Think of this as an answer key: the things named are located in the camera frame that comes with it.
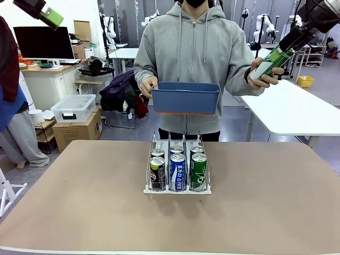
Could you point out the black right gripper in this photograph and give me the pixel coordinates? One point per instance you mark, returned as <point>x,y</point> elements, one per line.
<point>297,38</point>

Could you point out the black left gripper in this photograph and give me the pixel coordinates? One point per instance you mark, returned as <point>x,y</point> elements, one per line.
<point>27,6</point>

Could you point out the green Chilsung cider can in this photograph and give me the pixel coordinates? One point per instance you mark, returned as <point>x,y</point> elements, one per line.
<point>198,172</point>
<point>197,149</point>
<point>261,70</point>

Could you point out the blue plastic bin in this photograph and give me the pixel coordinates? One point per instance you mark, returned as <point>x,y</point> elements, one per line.
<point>186,102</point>

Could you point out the person's left forearm grey sleeve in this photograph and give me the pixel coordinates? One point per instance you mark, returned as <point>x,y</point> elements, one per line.
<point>239,85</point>

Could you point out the person's right forearm grey sleeve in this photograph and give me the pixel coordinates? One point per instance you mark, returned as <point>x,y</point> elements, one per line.
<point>143,73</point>

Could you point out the person's left hand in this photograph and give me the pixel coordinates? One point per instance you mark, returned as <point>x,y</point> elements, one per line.
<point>267,79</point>

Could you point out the person's right hand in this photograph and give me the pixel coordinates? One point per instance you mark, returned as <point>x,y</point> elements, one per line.
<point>147,86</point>

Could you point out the black computer monitor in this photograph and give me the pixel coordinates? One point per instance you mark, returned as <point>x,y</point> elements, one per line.
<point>43,42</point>

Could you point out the wooden shelf unit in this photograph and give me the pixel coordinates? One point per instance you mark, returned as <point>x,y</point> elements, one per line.
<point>316,45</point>

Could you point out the yellow plastic basket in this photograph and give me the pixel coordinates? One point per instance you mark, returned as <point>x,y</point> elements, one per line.
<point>305,81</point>

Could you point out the green bowl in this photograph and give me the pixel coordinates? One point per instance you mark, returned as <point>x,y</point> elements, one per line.
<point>46,65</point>

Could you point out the large white office table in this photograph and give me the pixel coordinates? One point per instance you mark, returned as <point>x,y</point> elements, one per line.
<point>292,106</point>

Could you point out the bystander in maroon top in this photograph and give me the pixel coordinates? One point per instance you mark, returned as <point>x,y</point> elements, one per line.
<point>8,58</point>

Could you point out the black bag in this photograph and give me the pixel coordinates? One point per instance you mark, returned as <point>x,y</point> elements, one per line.
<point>97,63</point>

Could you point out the white desk with wood top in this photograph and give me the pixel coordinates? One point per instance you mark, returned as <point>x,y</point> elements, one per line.
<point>50,82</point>

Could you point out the small wooden side table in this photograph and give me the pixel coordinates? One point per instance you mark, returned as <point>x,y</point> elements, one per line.
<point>87,81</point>

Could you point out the small white table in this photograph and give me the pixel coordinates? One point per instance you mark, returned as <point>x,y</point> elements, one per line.
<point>125,53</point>

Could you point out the clear plastic storage box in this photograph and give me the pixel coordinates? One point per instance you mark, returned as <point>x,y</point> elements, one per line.
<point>73,105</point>

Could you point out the person in grey hoodie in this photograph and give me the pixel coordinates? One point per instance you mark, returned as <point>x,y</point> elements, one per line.
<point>196,53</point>

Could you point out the dark purple jacket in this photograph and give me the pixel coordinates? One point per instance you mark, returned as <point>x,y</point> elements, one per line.
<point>117,87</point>

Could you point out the white paper roll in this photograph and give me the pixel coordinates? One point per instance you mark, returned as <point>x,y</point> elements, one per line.
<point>36,117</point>

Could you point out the black face mask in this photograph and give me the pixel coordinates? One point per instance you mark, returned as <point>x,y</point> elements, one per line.
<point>196,3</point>

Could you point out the small wooden rack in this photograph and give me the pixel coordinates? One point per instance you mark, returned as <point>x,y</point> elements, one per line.
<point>45,124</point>

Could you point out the large cardboard box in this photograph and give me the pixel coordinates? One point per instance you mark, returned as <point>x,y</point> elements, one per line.
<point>77,132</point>

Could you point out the dark red cloth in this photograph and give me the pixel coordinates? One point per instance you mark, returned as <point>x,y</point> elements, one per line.
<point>140,107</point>

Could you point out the person's black trousers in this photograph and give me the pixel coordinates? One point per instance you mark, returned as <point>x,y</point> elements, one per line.
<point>170,134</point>

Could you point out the blue Pocari Sweat can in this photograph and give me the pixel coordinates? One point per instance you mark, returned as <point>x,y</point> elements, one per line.
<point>177,172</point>
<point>177,150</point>

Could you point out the black Pepsi can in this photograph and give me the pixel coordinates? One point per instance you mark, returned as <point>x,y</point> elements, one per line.
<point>157,153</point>
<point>157,174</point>

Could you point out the white wooden stand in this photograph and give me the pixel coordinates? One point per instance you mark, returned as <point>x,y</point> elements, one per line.
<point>16,185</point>

